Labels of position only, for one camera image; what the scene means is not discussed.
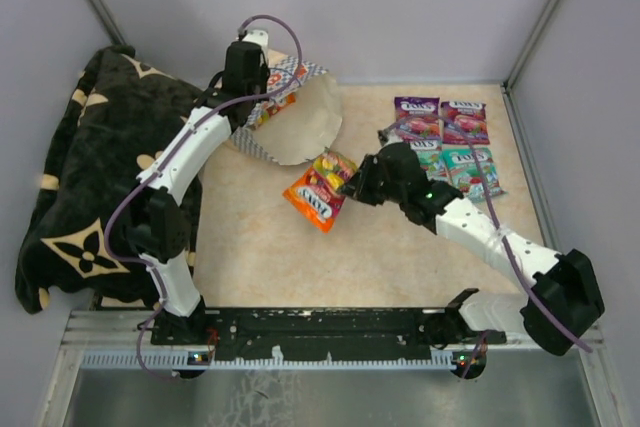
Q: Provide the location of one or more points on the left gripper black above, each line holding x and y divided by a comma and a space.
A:
262, 74

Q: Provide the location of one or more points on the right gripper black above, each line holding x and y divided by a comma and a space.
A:
369, 164

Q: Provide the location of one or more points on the orange fox's candy packet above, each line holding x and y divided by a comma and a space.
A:
316, 193
267, 109

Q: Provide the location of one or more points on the blue checkered paper bag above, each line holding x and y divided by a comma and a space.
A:
303, 130

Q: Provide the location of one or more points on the teal Fox's candy packet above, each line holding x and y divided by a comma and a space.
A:
466, 171
429, 154

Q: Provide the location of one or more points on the pink Fox's candy packet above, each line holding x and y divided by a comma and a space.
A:
417, 118

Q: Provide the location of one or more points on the purple Fox's candy packet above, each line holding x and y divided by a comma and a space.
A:
464, 120

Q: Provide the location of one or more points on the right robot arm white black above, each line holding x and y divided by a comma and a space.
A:
559, 298

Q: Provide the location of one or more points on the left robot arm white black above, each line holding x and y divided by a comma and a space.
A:
154, 223

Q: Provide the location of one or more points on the black floral plush blanket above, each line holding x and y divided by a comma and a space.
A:
121, 115

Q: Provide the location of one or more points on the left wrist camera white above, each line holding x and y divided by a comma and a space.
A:
259, 37

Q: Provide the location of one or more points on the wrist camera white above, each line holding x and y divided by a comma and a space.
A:
388, 136
259, 37

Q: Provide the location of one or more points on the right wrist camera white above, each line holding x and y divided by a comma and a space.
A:
388, 136

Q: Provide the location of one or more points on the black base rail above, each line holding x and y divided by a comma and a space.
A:
317, 334

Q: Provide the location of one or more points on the right aluminium frame post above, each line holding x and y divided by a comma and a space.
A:
536, 35

